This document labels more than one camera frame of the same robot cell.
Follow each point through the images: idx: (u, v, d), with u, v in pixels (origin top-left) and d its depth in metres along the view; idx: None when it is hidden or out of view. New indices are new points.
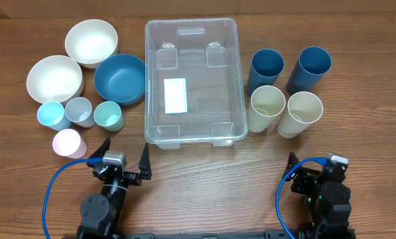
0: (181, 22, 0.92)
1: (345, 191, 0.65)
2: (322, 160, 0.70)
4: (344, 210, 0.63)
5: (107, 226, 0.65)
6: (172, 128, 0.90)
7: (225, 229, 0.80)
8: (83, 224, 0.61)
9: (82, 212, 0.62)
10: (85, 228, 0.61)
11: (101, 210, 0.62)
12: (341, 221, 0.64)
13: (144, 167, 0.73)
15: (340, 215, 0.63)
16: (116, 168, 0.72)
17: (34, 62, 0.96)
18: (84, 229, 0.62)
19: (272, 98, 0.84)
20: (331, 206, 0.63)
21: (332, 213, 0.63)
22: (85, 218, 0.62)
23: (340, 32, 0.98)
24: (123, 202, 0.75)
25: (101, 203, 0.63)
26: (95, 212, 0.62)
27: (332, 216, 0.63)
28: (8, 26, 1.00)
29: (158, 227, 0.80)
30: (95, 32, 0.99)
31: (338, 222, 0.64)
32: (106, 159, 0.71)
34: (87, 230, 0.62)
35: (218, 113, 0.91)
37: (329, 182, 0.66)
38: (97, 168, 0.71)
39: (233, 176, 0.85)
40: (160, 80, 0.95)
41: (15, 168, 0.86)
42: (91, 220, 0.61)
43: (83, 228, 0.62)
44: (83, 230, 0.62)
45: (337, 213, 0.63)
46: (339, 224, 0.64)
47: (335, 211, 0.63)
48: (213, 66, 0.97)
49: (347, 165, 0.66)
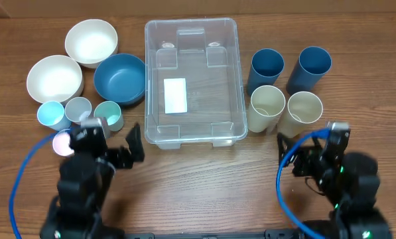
0: (181, 22, 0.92)
1: (371, 163, 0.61)
2: (323, 131, 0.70)
4: (371, 181, 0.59)
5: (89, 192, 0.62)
6: (172, 127, 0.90)
7: (225, 229, 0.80)
8: (62, 184, 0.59)
9: (64, 169, 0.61)
10: (64, 186, 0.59)
11: (85, 165, 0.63)
12: (366, 196, 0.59)
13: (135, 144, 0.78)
15: (367, 188, 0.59)
16: (95, 131, 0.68)
17: (33, 62, 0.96)
18: (63, 190, 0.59)
19: (272, 98, 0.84)
20: (357, 178, 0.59)
21: (357, 186, 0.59)
22: (65, 178, 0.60)
23: (340, 32, 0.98)
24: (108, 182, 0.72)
25: (85, 160, 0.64)
26: (77, 168, 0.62)
27: (357, 190, 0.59)
28: (8, 26, 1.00)
29: (158, 227, 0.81)
30: (95, 32, 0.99)
31: (362, 198, 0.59)
32: (83, 123, 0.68)
34: (66, 189, 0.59)
35: (218, 113, 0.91)
37: (352, 153, 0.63)
38: (75, 133, 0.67)
39: (232, 176, 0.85)
40: (160, 80, 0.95)
41: (15, 168, 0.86)
42: (70, 179, 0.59)
43: (62, 188, 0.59)
44: (62, 189, 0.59)
45: (363, 186, 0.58)
46: (364, 200, 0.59)
47: (362, 184, 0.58)
48: (213, 66, 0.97)
49: (349, 131, 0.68)
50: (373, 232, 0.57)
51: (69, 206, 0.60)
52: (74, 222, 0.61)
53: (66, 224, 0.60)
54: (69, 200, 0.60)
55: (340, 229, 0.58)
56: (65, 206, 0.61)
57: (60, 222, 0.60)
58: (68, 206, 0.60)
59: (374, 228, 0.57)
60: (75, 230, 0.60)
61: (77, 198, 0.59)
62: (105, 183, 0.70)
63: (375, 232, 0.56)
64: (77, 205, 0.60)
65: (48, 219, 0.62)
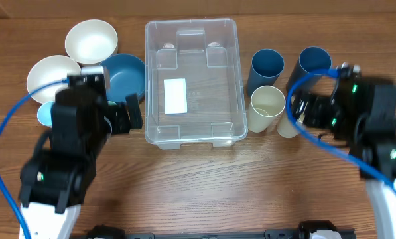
0: (181, 22, 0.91)
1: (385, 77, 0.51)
2: (331, 70, 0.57)
4: (389, 87, 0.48)
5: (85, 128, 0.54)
6: (172, 128, 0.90)
7: (225, 229, 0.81)
8: (58, 107, 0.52)
9: (60, 97, 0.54)
10: (60, 110, 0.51)
11: (85, 96, 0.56)
12: (385, 107, 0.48)
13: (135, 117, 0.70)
15: (383, 94, 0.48)
16: (97, 78, 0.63)
17: (34, 62, 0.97)
18: (57, 115, 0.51)
19: (276, 99, 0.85)
20: (373, 85, 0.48)
21: (373, 97, 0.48)
22: (61, 103, 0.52)
23: (340, 32, 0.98)
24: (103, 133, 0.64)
25: (86, 92, 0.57)
26: (75, 97, 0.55)
27: (373, 97, 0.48)
28: (8, 26, 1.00)
29: (158, 227, 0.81)
30: (95, 33, 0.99)
31: (381, 110, 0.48)
32: (85, 70, 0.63)
34: (64, 112, 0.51)
35: (218, 113, 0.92)
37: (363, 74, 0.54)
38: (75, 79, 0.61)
39: (233, 176, 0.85)
40: (160, 81, 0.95)
41: (15, 168, 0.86)
42: (70, 103, 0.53)
43: (56, 113, 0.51)
44: (58, 113, 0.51)
45: (380, 92, 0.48)
46: (385, 112, 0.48)
47: (378, 88, 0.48)
48: (213, 66, 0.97)
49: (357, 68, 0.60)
50: None
51: (63, 143, 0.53)
52: (62, 164, 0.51)
53: (52, 164, 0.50)
54: (63, 131, 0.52)
55: (363, 154, 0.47)
56: (58, 143, 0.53)
57: (46, 160, 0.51)
58: (62, 143, 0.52)
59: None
60: (60, 172, 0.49)
61: (73, 127, 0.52)
62: (99, 135, 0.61)
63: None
64: (73, 137, 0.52)
65: (32, 157, 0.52)
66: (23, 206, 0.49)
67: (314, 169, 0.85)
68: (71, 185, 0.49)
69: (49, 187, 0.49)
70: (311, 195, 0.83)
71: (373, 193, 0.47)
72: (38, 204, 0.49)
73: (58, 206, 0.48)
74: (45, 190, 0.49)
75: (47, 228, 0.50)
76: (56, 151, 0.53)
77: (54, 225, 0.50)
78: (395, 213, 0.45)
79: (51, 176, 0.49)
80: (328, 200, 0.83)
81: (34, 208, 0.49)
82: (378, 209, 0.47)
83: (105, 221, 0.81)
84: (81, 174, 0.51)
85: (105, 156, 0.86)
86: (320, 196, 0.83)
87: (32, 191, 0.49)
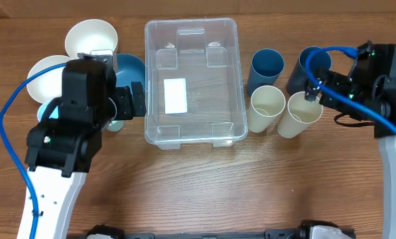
0: (181, 22, 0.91)
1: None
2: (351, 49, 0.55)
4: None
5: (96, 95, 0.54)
6: (172, 128, 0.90)
7: (226, 229, 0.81)
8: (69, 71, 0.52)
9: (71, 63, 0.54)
10: (71, 74, 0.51)
11: (95, 64, 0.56)
12: None
13: (140, 106, 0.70)
15: None
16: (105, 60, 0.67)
17: (33, 62, 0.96)
18: (68, 79, 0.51)
19: (294, 103, 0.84)
20: (392, 46, 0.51)
21: (393, 56, 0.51)
22: (72, 68, 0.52)
23: (340, 32, 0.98)
24: (112, 110, 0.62)
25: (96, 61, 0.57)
26: (86, 64, 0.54)
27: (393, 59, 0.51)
28: (7, 26, 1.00)
29: (158, 227, 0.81)
30: (95, 33, 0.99)
31: None
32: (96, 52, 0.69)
34: (75, 76, 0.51)
35: (218, 113, 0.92)
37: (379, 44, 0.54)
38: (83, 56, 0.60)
39: (233, 176, 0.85)
40: (160, 81, 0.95)
41: (15, 168, 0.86)
42: (81, 68, 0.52)
43: (67, 77, 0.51)
44: (69, 76, 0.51)
45: None
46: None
47: None
48: (213, 66, 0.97)
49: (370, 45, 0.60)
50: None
51: (72, 109, 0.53)
52: (69, 130, 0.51)
53: (60, 129, 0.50)
54: (72, 95, 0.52)
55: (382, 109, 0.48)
56: (66, 109, 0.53)
57: (54, 125, 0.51)
58: (70, 110, 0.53)
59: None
60: (67, 137, 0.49)
61: (82, 93, 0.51)
62: (109, 109, 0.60)
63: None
64: (81, 103, 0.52)
65: (40, 121, 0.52)
66: (28, 170, 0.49)
67: (314, 169, 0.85)
68: (78, 150, 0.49)
69: (56, 151, 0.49)
70: (311, 195, 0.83)
71: (385, 148, 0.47)
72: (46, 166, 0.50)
73: (65, 169, 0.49)
74: (54, 153, 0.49)
75: (54, 191, 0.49)
76: (64, 118, 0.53)
77: (61, 188, 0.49)
78: None
79: (58, 139, 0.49)
80: (328, 200, 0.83)
81: (40, 172, 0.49)
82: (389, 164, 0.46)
83: (105, 221, 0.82)
84: (87, 140, 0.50)
85: (105, 156, 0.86)
86: (320, 196, 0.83)
87: (39, 153, 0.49)
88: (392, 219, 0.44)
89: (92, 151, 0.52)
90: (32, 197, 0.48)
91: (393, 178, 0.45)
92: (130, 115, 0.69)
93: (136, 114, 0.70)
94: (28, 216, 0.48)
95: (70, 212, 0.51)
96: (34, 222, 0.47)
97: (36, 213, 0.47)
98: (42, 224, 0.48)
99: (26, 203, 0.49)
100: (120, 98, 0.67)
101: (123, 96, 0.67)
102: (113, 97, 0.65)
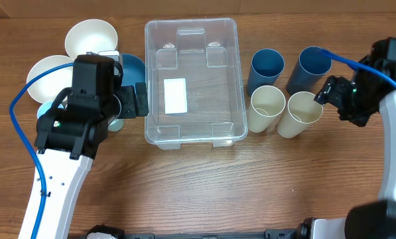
0: (181, 22, 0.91)
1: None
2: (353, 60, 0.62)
4: None
5: (103, 84, 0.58)
6: (172, 128, 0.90)
7: (225, 229, 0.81)
8: (79, 60, 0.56)
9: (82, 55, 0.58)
10: (81, 62, 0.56)
11: (104, 57, 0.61)
12: None
13: (144, 106, 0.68)
15: None
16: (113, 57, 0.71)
17: (33, 62, 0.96)
18: (78, 68, 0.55)
19: (294, 103, 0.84)
20: (388, 38, 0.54)
21: (389, 45, 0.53)
22: (83, 58, 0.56)
23: (340, 32, 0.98)
24: (116, 106, 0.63)
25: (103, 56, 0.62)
26: (95, 57, 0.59)
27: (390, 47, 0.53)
28: (8, 26, 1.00)
29: (158, 227, 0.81)
30: (95, 33, 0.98)
31: None
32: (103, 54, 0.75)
34: (84, 64, 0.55)
35: (218, 113, 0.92)
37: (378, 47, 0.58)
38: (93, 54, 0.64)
39: (233, 176, 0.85)
40: (159, 81, 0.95)
41: (15, 168, 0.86)
42: (91, 60, 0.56)
43: (77, 65, 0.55)
44: (79, 64, 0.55)
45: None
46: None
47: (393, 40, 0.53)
48: (213, 66, 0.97)
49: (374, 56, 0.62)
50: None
51: (80, 98, 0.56)
52: (77, 117, 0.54)
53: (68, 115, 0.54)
54: (81, 82, 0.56)
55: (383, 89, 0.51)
56: (75, 97, 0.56)
57: (62, 112, 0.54)
58: (78, 99, 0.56)
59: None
60: (75, 123, 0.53)
61: (91, 83, 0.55)
62: (115, 102, 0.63)
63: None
64: (90, 93, 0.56)
65: (50, 108, 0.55)
66: (38, 152, 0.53)
67: (314, 169, 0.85)
68: (86, 133, 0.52)
69: (64, 133, 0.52)
70: (311, 195, 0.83)
71: (387, 105, 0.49)
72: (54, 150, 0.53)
73: (73, 151, 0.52)
74: (62, 137, 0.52)
75: (62, 173, 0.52)
76: (71, 106, 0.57)
77: (68, 169, 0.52)
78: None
79: (67, 125, 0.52)
80: (328, 200, 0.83)
81: (50, 153, 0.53)
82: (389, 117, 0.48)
83: (105, 220, 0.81)
84: (95, 125, 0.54)
85: (105, 156, 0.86)
86: (319, 196, 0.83)
87: (48, 137, 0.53)
88: (391, 164, 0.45)
89: (99, 136, 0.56)
90: (42, 178, 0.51)
91: (393, 125, 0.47)
92: (134, 114, 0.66)
93: (140, 113, 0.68)
94: (35, 196, 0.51)
95: (75, 196, 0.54)
96: (42, 201, 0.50)
97: (44, 192, 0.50)
98: (50, 202, 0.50)
99: (34, 184, 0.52)
100: (124, 96, 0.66)
101: (127, 94, 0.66)
102: (117, 94, 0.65)
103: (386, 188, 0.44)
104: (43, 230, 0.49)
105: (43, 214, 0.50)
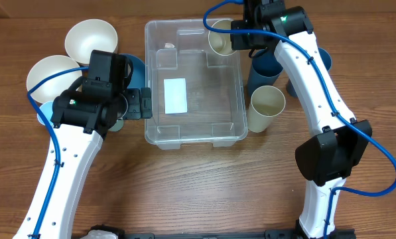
0: (180, 22, 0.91)
1: None
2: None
4: None
5: (117, 74, 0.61)
6: (172, 128, 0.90)
7: (226, 229, 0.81)
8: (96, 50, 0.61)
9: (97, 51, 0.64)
10: (98, 52, 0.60)
11: None
12: None
13: (148, 108, 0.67)
15: None
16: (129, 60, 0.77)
17: (33, 62, 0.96)
18: (95, 56, 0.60)
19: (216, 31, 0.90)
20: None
21: None
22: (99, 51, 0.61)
23: (340, 32, 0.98)
24: (125, 102, 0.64)
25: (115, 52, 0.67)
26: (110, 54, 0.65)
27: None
28: (7, 26, 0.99)
29: (158, 227, 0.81)
30: (95, 32, 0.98)
31: None
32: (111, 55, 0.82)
34: (100, 54, 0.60)
35: (219, 113, 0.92)
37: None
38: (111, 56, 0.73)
39: (233, 176, 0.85)
40: (159, 81, 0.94)
41: (15, 168, 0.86)
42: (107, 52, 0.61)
43: (94, 54, 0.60)
44: (96, 54, 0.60)
45: None
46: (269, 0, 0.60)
47: None
48: (213, 66, 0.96)
49: None
50: (290, 17, 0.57)
51: (94, 84, 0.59)
52: (91, 98, 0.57)
53: (82, 96, 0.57)
54: (96, 70, 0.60)
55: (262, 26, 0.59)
56: (89, 83, 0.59)
57: (77, 93, 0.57)
58: (92, 84, 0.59)
59: (293, 18, 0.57)
60: (90, 103, 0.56)
61: (106, 70, 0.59)
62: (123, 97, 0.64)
63: (294, 18, 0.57)
64: (104, 79, 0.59)
65: (66, 89, 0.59)
66: (54, 127, 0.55)
67: None
68: (99, 112, 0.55)
69: (79, 111, 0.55)
70: None
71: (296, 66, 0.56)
72: (68, 125, 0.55)
73: (87, 126, 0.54)
74: (75, 115, 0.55)
75: (75, 145, 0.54)
76: (85, 90, 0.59)
77: (82, 142, 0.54)
78: (337, 99, 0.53)
79: (82, 104, 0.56)
80: None
81: (64, 128, 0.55)
82: (287, 62, 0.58)
83: (104, 220, 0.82)
84: (107, 105, 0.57)
85: (105, 156, 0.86)
86: None
87: (64, 115, 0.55)
88: (308, 105, 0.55)
89: (111, 119, 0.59)
90: (57, 149, 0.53)
91: (292, 68, 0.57)
92: (138, 115, 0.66)
93: (144, 116, 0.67)
94: (49, 167, 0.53)
95: (86, 170, 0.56)
96: (56, 170, 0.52)
97: (58, 162, 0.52)
98: (63, 172, 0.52)
99: (48, 156, 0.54)
100: (131, 98, 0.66)
101: (132, 96, 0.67)
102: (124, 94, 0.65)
103: (313, 125, 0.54)
104: (55, 197, 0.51)
105: (57, 182, 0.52)
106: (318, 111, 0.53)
